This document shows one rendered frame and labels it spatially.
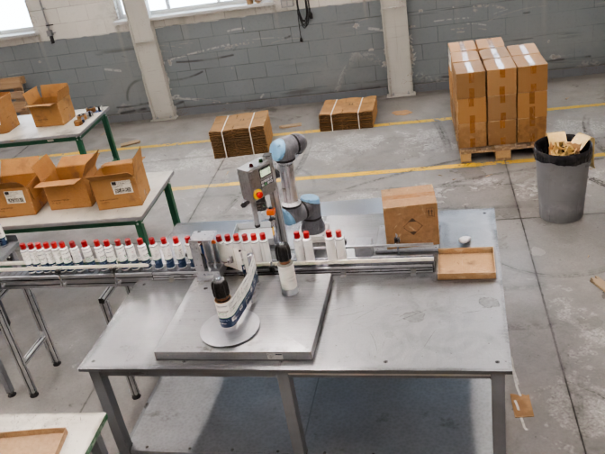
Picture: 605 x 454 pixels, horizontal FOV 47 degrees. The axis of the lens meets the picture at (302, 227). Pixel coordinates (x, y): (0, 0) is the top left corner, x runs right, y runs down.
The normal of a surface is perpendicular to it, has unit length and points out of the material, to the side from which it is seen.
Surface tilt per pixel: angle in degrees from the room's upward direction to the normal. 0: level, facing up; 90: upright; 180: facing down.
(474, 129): 87
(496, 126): 87
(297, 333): 0
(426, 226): 90
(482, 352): 0
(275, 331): 0
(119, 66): 90
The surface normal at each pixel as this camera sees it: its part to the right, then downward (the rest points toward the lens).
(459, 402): -0.16, -0.87
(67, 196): -0.11, 0.48
